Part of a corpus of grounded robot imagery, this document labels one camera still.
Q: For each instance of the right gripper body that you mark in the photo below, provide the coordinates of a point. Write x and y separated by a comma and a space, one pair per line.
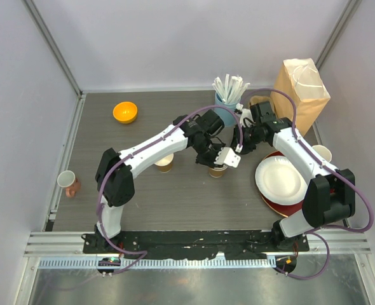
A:
252, 138

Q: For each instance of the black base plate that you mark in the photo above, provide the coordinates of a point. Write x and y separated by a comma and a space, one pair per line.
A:
201, 245

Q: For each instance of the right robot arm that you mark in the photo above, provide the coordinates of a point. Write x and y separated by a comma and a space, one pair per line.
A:
330, 193

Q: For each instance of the white paper plate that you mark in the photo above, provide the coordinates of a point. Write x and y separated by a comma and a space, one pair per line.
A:
278, 181

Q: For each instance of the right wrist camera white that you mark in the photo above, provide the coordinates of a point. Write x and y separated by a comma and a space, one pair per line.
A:
245, 117

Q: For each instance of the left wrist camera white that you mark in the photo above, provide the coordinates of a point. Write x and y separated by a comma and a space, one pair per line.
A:
227, 157

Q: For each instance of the stack of paper cups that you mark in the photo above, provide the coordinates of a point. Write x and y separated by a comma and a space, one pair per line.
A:
217, 172

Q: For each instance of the blue straw holder cup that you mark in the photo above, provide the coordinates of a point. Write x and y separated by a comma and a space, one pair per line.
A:
225, 112

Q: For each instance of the yellow-green mug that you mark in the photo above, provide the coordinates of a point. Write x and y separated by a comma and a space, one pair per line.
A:
323, 151

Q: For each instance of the white wrapped straws bundle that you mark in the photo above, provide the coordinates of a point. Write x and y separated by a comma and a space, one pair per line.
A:
231, 89

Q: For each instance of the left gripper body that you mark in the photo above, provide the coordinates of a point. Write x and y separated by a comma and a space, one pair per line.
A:
207, 152

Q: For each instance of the pink mug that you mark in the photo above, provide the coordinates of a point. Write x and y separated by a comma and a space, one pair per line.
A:
67, 180

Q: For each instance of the brown paper bag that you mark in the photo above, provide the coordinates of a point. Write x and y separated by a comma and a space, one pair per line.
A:
300, 80

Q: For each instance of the orange bowl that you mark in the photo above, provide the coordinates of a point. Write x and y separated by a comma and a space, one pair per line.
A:
125, 112

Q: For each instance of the red round tray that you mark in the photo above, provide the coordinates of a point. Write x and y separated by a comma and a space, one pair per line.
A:
283, 210

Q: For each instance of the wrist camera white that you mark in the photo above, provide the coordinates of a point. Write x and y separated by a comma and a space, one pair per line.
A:
227, 157
245, 117

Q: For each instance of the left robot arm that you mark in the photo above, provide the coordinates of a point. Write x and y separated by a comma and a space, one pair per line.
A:
117, 170

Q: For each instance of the aluminium front rail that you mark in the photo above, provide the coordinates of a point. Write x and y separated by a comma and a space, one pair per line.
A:
77, 250

